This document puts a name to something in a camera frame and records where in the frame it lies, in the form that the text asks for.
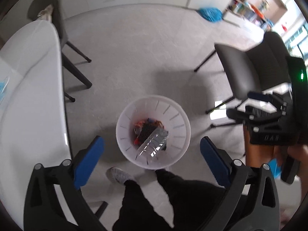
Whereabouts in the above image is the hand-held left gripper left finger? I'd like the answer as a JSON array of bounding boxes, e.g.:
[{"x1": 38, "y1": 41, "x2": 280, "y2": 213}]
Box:
[{"x1": 23, "y1": 135, "x2": 107, "y2": 231}]

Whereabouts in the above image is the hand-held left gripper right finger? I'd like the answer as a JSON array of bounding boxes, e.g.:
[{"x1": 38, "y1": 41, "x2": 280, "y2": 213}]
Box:
[{"x1": 197, "y1": 135, "x2": 281, "y2": 231}]

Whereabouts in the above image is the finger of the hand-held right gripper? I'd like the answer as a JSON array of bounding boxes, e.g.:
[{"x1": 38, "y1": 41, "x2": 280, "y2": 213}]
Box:
[
  {"x1": 247, "y1": 91, "x2": 289, "y2": 112},
  {"x1": 227, "y1": 108, "x2": 283, "y2": 128}
]

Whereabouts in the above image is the white plastic waste bin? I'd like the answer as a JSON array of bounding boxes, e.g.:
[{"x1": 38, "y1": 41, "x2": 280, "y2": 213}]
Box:
[{"x1": 116, "y1": 95, "x2": 192, "y2": 170}]

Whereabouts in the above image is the silver foil packet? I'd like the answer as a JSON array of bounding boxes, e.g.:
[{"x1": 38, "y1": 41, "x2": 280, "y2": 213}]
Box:
[{"x1": 136, "y1": 128, "x2": 169, "y2": 160}]

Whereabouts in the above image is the black packet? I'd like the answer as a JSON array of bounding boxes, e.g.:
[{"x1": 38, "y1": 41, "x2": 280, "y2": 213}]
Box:
[{"x1": 140, "y1": 122, "x2": 157, "y2": 143}]

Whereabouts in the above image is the person's right hand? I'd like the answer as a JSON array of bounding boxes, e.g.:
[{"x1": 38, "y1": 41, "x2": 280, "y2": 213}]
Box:
[{"x1": 273, "y1": 144, "x2": 308, "y2": 167}]

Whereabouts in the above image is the grey chair with black legs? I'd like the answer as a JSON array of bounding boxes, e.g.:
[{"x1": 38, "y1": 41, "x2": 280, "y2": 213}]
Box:
[
  {"x1": 27, "y1": 0, "x2": 92, "y2": 103},
  {"x1": 194, "y1": 31, "x2": 293, "y2": 129}
]

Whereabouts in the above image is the person's left shoe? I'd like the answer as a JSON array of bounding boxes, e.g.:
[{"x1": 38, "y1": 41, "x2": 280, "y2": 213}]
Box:
[{"x1": 106, "y1": 167, "x2": 134, "y2": 186}]

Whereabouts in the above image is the person's right leg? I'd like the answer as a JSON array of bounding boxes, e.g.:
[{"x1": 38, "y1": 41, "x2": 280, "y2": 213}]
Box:
[{"x1": 155, "y1": 169, "x2": 233, "y2": 231}]

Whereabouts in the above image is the person's leg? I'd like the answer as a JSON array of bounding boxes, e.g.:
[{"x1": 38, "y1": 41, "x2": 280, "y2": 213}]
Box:
[
  {"x1": 112, "y1": 180, "x2": 175, "y2": 231},
  {"x1": 155, "y1": 169, "x2": 233, "y2": 231}
]

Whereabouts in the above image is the blue plastic wrapper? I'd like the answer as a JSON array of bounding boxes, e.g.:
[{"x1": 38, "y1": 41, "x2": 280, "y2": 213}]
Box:
[{"x1": 269, "y1": 159, "x2": 282, "y2": 179}]

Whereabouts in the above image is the person's left leg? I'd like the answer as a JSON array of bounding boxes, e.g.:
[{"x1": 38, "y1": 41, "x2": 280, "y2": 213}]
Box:
[{"x1": 112, "y1": 180, "x2": 175, "y2": 231}]

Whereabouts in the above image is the white oval table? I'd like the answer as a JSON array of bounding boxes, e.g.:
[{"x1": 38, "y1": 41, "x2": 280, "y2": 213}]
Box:
[{"x1": 0, "y1": 19, "x2": 108, "y2": 227}]

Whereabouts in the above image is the wooden bookshelf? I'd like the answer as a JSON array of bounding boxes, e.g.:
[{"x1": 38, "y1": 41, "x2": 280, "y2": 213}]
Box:
[{"x1": 223, "y1": 0, "x2": 289, "y2": 33}]

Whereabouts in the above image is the blue plastic bag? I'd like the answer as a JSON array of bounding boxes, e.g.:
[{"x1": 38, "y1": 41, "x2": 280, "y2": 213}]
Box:
[{"x1": 197, "y1": 7, "x2": 224, "y2": 23}]

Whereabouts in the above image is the beige cloth bag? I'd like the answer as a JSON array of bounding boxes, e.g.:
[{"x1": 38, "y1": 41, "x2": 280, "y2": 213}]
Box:
[{"x1": 36, "y1": 4, "x2": 54, "y2": 22}]

